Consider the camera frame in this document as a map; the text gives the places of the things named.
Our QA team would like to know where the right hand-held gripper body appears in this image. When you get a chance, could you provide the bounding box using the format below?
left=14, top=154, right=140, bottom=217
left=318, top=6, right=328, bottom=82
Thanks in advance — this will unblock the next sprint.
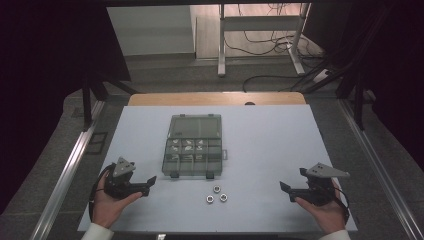
left=299, top=162, right=351, bottom=207

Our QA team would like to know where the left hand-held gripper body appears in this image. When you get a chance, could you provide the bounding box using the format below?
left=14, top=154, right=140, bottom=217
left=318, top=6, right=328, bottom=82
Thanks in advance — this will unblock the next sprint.
left=103, top=156, right=141, bottom=200

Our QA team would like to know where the clear grey compartment box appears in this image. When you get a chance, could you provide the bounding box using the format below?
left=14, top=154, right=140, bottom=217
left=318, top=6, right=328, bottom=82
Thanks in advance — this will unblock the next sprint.
left=161, top=113, right=229, bottom=180

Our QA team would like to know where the person's right hand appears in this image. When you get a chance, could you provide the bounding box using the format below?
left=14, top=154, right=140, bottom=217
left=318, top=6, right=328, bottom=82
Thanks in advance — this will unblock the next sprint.
left=294, top=179, right=348, bottom=234

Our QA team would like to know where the person's left hand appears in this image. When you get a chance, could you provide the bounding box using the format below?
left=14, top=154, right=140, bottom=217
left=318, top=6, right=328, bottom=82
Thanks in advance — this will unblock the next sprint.
left=91, top=173, right=144, bottom=230

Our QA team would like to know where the person's right white sleeve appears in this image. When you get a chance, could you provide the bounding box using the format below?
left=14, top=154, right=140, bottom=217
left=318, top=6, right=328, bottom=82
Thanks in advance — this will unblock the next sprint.
left=318, top=229, right=353, bottom=240

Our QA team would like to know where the person's white sleeve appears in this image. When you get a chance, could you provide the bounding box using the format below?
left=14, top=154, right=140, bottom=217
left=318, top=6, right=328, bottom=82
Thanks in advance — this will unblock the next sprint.
left=318, top=229, right=353, bottom=240
left=80, top=222, right=115, bottom=240

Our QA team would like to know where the person's left white sleeve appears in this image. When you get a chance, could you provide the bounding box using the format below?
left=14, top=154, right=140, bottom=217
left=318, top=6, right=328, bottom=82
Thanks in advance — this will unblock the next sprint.
left=80, top=222, right=115, bottom=240

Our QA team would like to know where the white table mat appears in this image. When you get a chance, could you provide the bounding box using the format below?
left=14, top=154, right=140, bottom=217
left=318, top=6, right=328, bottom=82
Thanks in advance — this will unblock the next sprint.
left=77, top=105, right=358, bottom=233

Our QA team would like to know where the group of small metal parts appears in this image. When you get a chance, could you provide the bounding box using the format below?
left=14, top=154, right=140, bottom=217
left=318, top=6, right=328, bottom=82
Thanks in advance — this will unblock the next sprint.
left=168, top=138, right=206, bottom=161

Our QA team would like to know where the black metal stand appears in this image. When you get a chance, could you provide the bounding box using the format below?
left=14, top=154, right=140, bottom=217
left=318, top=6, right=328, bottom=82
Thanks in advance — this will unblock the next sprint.
left=81, top=71, right=141, bottom=132
left=334, top=66, right=369, bottom=131

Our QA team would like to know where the wooden table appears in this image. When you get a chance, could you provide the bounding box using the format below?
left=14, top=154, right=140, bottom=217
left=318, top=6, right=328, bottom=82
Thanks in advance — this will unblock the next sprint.
left=127, top=92, right=307, bottom=107

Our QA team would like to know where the white power strip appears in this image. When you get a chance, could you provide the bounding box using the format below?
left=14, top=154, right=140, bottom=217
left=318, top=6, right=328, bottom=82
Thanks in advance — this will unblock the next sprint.
left=313, top=68, right=332, bottom=83

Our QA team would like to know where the dark curtain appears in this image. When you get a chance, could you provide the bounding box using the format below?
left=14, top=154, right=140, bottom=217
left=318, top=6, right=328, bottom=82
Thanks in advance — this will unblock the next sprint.
left=0, top=0, right=132, bottom=214
left=302, top=0, right=424, bottom=172

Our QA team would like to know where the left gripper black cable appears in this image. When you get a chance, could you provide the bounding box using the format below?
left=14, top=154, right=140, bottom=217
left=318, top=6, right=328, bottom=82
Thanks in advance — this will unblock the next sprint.
left=88, top=163, right=116, bottom=222

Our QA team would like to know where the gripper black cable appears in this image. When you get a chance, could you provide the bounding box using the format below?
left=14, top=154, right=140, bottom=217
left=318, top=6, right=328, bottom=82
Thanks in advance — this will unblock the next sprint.
left=333, top=185, right=351, bottom=224
left=88, top=163, right=116, bottom=222

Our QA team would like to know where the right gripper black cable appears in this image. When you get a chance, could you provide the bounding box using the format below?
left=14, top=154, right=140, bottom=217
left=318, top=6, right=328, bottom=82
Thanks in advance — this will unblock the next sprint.
left=333, top=185, right=351, bottom=224

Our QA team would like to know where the aluminium frame rail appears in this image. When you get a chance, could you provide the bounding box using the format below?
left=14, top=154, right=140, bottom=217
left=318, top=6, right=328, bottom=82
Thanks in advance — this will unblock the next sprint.
left=29, top=99, right=106, bottom=240
left=338, top=99, right=424, bottom=240

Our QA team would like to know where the black floor cable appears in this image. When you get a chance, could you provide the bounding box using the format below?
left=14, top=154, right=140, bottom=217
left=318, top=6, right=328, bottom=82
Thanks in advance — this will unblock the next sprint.
left=242, top=68, right=329, bottom=93

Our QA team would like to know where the tangle of black cables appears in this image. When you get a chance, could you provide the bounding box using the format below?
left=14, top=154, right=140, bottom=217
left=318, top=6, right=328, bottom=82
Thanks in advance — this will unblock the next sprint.
left=223, top=3, right=323, bottom=58

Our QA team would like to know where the white metal desk frame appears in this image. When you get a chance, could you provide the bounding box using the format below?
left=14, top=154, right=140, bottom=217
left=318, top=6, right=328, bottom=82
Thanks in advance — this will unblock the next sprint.
left=217, top=3, right=313, bottom=78

